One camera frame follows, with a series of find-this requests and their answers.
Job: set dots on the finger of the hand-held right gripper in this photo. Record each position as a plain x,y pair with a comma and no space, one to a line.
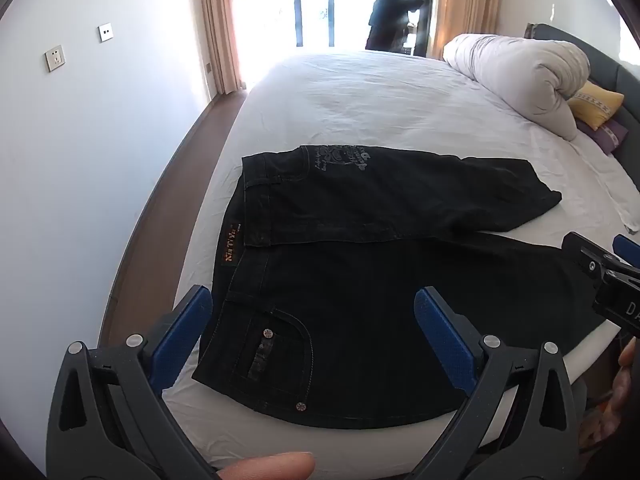
582,252
627,250

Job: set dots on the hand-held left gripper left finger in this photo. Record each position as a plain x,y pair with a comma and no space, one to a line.
182,330

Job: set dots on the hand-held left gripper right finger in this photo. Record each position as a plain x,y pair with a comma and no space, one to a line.
445,340

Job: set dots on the black denim pants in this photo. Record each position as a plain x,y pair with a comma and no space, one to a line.
375,280

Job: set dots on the person's right hand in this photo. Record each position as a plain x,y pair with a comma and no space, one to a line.
629,357

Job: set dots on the person's left hand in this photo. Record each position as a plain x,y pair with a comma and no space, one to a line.
270,467

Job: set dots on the purple pillow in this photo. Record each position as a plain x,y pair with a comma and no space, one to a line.
607,135

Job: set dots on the yellow pillow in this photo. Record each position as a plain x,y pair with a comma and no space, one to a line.
595,102

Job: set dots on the dark grey headboard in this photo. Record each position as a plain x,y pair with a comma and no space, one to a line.
625,77

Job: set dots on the rolled white duvet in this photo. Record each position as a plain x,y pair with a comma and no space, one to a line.
515,70

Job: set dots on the bed with white sheet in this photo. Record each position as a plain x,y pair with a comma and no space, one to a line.
375,100

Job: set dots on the hanging dark garment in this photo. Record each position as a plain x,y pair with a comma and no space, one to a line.
392,15

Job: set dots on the white wall socket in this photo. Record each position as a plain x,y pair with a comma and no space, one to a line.
55,58

